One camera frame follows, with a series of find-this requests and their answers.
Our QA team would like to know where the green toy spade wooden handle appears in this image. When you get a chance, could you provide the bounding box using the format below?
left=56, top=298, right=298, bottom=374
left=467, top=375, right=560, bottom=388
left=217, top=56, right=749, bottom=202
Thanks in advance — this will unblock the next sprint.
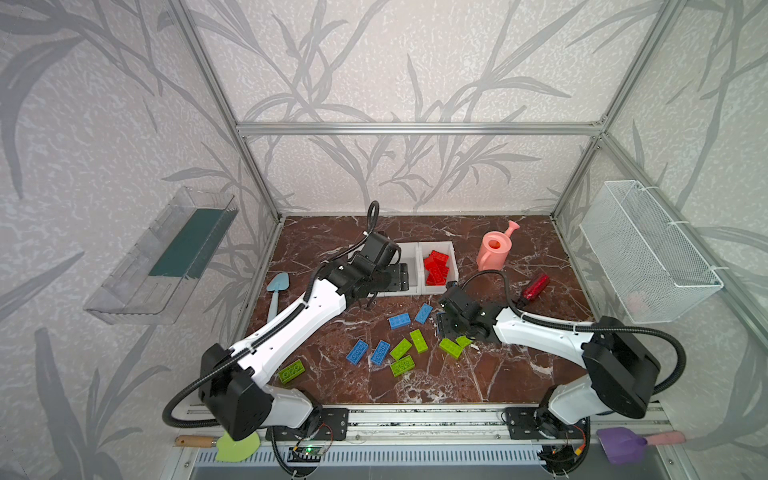
left=173, top=431, right=262, bottom=463

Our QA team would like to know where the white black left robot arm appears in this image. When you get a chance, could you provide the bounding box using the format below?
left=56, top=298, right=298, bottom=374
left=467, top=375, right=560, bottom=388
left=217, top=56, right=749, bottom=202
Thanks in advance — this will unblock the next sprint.
left=161, top=201, right=401, bottom=441

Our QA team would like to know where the white right sorting bin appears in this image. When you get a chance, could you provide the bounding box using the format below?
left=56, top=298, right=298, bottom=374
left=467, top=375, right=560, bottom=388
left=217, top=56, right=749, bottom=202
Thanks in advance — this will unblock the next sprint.
left=416, top=241, right=459, bottom=295

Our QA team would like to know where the red handled tool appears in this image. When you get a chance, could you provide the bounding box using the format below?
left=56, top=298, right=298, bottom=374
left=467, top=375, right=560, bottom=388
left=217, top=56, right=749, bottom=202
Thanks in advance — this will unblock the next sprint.
left=518, top=273, right=550, bottom=304

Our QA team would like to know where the clear wall shelf green mat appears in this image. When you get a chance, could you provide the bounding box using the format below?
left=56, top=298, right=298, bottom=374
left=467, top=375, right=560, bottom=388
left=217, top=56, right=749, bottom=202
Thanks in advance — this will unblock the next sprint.
left=84, top=186, right=239, bottom=326

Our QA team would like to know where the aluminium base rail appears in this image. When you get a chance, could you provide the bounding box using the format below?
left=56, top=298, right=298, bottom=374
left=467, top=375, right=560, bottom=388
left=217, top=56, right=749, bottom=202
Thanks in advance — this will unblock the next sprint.
left=174, top=403, right=671, bottom=448

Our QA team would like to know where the light blue toy trowel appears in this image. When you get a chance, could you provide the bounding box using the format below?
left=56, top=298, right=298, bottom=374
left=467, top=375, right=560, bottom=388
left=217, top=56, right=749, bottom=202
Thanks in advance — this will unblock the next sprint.
left=266, top=272, right=290, bottom=322

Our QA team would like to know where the blue lego brick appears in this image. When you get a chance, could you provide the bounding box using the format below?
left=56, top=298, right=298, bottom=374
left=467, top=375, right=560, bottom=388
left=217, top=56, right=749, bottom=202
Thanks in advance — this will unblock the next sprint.
left=388, top=313, right=411, bottom=330
left=370, top=340, right=391, bottom=366
left=415, top=304, right=433, bottom=324
left=346, top=340, right=369, bottom=365

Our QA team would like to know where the purple toy shovel pink handle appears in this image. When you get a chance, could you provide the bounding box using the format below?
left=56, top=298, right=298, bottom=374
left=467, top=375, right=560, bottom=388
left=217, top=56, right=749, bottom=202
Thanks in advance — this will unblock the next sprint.
left=597, top=427, right=686, bottom=465

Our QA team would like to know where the red lego brick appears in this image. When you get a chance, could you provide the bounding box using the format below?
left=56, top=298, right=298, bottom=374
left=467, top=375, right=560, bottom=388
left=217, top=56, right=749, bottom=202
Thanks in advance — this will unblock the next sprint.
left=426, top=272, right=446, bottom=287
left=429, top=250, right=450, bottom=265
left=423, top=256, right=449, bottom=277

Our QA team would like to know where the white sorting bin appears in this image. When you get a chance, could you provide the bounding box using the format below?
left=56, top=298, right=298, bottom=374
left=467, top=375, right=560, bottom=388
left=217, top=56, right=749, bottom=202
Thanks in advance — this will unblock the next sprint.
left=379, top=242, right=420, bottom=297
left=416, top=241, right=459, bottom=295

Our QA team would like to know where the pink toy watering can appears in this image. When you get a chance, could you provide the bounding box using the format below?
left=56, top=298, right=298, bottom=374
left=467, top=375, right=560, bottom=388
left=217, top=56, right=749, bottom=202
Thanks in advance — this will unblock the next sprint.
left=476, top=221, right=520, bottom=271

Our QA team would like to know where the white wire wall basket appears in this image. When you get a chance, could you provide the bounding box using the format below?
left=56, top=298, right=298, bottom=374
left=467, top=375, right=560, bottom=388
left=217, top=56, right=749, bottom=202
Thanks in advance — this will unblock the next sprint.
left=580, top=180, right=723, bottom=324

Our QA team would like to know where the white middle sorting bin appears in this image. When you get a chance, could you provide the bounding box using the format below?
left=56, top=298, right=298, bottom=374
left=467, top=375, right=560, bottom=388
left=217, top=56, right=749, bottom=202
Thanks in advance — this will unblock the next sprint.
left=379, top=242, right=420, bottom=297

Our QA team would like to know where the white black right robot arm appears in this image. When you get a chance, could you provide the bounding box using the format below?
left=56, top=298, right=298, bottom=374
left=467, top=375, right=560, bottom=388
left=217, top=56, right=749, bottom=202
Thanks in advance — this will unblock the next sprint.
left=438, top=279, right=688, bottom=438

